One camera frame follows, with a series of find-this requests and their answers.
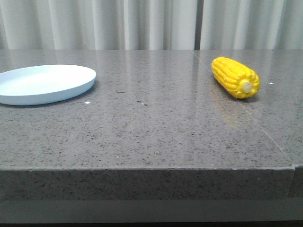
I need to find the yellow corn cob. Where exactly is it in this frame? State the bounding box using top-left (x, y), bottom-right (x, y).
top-left (212, 57), bottom-right (260, 99)

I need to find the light blue round plate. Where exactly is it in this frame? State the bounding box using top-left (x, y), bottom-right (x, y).
top-left (0, 64), bottom-right (97, 105)

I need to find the white pleated curtain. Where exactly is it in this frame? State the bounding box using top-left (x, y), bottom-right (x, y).
top-left (0, 0), bottom-right (303, 50)

